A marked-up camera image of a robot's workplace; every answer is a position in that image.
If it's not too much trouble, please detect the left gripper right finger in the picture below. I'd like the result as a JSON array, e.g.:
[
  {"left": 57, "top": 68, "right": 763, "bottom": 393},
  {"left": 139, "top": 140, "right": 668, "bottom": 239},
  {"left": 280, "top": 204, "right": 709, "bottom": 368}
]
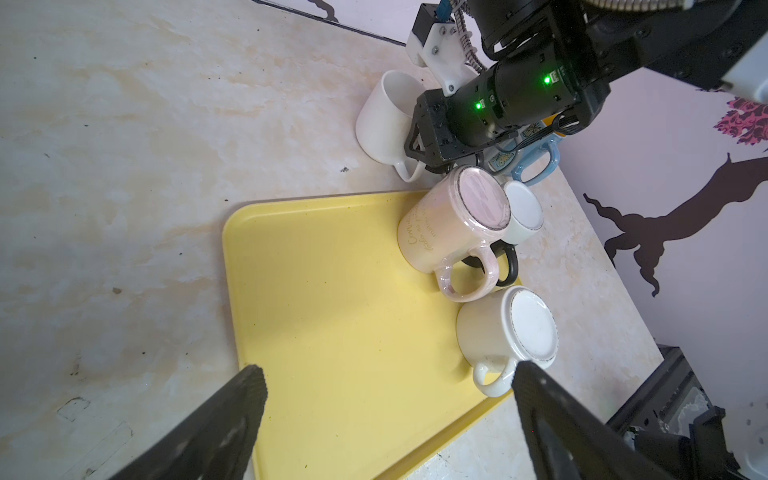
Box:
[{"left": 512, "top": 361, "right": 660, "bottom": 479}]

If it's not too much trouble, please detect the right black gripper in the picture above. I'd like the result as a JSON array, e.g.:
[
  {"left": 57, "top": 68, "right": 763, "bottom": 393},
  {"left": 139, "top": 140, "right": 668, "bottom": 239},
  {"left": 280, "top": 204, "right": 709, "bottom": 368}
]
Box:
[{"left": 404, "top": 89, "right": 498, "bottom": 173}]

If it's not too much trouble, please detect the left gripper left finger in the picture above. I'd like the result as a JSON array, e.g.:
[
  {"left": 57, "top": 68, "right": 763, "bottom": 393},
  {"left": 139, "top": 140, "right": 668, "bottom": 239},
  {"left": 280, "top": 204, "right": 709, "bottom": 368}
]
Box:
[{"left": 113, "top": 365, "right": 268, "bottom": 479}]

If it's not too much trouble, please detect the white ribbed mug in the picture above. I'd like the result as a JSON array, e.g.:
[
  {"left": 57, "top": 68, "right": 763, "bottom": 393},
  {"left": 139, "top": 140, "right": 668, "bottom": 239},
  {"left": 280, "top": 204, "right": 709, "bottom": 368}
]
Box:
[{"left": 355, "top": 70, "right": 425, "bottom": 183}]

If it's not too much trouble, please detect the pink beige mug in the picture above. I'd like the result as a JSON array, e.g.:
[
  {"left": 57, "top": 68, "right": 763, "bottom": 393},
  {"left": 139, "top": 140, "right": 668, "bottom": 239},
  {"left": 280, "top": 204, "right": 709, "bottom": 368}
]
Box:
[{"left": 397, "top": 166, "right": 511, "bottom": 303}]

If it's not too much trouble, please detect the blue mug yellow inside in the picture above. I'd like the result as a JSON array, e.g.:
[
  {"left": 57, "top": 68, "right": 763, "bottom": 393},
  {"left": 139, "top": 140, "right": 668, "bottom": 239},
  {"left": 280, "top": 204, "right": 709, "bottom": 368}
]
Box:
[{"left": 482, "top": 121, "right": 562, "bottom": 187}]

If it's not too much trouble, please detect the cream white mug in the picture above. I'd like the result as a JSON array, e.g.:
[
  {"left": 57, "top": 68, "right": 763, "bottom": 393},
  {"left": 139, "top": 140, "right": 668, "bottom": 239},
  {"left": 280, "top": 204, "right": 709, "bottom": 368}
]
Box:
[{"left": 456, "top": 286, "right": 559, "bottom": 398}]

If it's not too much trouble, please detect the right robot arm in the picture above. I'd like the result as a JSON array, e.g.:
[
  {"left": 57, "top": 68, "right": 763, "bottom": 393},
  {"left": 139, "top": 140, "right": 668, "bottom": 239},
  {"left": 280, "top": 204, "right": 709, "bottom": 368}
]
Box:
[{"left": 404, "top": 1, "right": 767, "bottom": 174}]

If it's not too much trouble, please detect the black white mug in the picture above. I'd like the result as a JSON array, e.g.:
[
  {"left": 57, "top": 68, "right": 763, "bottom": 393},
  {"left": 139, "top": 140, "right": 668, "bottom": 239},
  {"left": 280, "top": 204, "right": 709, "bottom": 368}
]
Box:
[{"left": 458, "top": 171, "right": 543, "bottom": 297}]

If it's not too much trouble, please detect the yellow plastic tray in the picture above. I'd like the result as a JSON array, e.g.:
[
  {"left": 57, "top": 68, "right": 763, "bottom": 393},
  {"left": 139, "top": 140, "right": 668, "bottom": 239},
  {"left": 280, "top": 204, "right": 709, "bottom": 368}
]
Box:
[{"left": 222, "top": 192, "right": 499, "bottom": 479}]

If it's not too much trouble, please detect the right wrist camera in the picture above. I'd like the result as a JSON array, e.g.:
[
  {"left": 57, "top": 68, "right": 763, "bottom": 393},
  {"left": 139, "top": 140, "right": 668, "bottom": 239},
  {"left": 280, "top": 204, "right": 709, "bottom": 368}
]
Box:
[{"left": 406, "top": 1, "right": 479, "bottom": 97}]

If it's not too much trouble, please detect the black base frame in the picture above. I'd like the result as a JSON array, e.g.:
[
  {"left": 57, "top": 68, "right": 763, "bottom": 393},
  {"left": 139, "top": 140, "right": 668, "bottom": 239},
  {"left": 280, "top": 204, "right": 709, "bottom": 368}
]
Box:
[{"left": 607, "top": 345, "right": 744, "bottom": 479}]

